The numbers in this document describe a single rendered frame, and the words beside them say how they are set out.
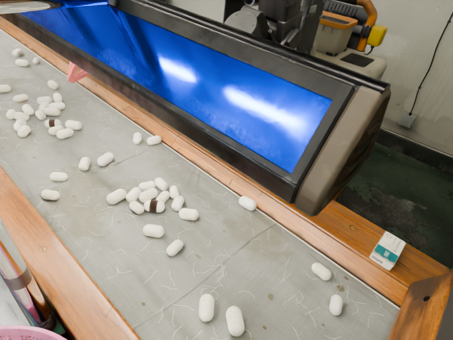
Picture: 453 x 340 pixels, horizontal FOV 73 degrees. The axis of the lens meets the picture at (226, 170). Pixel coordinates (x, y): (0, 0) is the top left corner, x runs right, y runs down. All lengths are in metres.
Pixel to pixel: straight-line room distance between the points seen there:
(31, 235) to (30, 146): 0.28
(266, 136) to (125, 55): 0.15
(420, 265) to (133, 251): 0.47
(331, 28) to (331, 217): 0.84
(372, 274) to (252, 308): 0.21
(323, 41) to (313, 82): 1.12
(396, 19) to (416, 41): 0.19
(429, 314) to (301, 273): 0.18
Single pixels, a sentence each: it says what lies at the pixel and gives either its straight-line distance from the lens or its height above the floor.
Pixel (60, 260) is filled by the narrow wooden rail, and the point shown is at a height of 0.76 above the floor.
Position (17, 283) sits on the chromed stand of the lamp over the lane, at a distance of 0.42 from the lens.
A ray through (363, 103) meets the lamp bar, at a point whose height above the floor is 1.10.
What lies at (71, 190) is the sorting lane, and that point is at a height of 0.74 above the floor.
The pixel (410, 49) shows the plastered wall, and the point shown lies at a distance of 2.36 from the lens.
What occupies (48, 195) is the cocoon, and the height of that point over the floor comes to 0.75.
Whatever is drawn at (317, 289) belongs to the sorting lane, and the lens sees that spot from 0.53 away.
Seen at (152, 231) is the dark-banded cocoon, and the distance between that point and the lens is 0.53.
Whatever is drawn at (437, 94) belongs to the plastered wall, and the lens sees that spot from 2.40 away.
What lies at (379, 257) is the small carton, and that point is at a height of 0.78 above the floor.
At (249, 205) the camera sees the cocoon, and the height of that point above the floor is 0.76.
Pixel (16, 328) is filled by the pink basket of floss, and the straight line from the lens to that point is 0.47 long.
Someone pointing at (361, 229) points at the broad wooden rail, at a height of 0.76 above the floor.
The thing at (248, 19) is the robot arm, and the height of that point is 1.05.
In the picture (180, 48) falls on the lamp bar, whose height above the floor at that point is 1.09.
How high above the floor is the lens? 1.17
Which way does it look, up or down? 39 degrees down
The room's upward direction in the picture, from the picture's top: 8 degrees clockwise
